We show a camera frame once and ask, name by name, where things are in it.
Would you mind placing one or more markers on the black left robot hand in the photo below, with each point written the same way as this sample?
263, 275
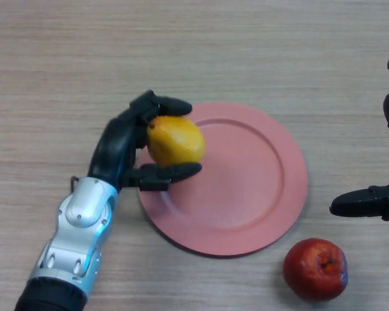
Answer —
116, 145

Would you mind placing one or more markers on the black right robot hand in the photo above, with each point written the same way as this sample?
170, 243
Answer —
360, 204

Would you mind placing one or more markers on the yellow pear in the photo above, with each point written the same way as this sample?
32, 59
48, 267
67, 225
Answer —
178, 142

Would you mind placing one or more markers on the pink round plate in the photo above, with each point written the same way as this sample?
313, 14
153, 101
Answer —
246, 194

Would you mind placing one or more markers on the red apple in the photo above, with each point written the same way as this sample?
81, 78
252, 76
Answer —
309, 270

